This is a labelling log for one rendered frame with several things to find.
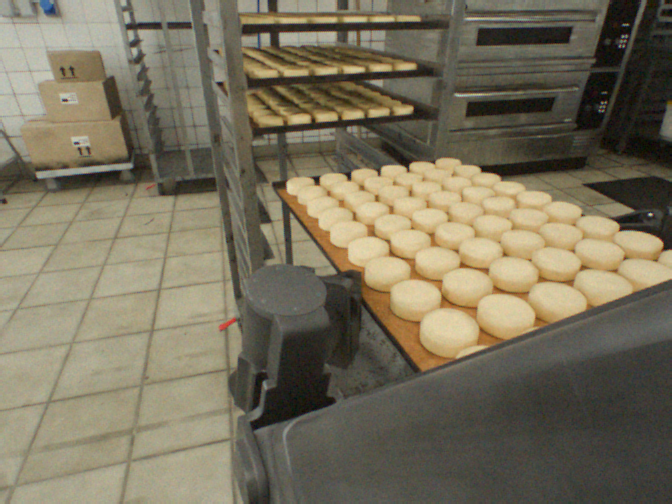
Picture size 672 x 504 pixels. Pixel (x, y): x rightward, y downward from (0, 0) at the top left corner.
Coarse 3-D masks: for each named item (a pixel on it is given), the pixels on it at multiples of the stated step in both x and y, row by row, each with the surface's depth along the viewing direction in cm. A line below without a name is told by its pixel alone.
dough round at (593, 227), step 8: (584, 216) 58; (592, 216) 58; (576, 224) 57; (584, 224) 56; (592, 224) 55; (600, 224) 55; (608, 224) 55; (616, 224) 55; (584, 232) 55; (592, 232) 55; (600, 232) 54; (608, 232) 54; (616, 232) 54; (608, 240) 54
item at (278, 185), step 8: (376, 168) 85; (408, 168) 87; (320, 176) 81; (272, 184) 78; (280, 184) 79; (288, 208) 69; (296, 216) 65; (320, 248) 55; (664, 248) 53; (328, 256) 53; (376, 320) 41; (384, 328) 40; (392, 336) 39; (400, 352) 37; (408, 360) 36; (416, 368) 35
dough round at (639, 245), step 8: (624, 232) 53; (632, 232) 53; (640, 232) 53; (616, 240) 52; (624, 240) 51; (632, 240) 51; (640, 240) 51; (648, 240) 51; (656, 240) 51; (624, 248) 51; (632, 248) 50; (640, 248) 50; (648, 248) 49; (656, 248) 49; (624, 256) 51; (632, 256) 50; (640, 256) 50; (648, 256) 50; (656, 256) 50
